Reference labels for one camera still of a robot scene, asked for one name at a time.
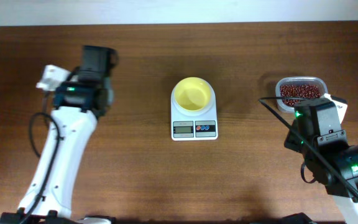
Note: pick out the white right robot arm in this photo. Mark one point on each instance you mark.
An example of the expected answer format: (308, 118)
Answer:
(319, 122)

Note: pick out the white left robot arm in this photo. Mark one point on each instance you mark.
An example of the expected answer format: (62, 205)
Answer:
(80, 98)

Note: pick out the yellow plastic bowl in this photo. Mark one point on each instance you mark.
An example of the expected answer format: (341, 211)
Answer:
(192, 94)

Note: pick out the white digital kitchen scale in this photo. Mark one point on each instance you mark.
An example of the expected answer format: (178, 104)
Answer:
(194, 126)

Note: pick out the red adzuki beans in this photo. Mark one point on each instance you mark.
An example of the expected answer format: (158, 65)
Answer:
(300, 91)

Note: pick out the clear plastic container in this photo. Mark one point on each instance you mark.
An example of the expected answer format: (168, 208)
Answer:
(302, 81)

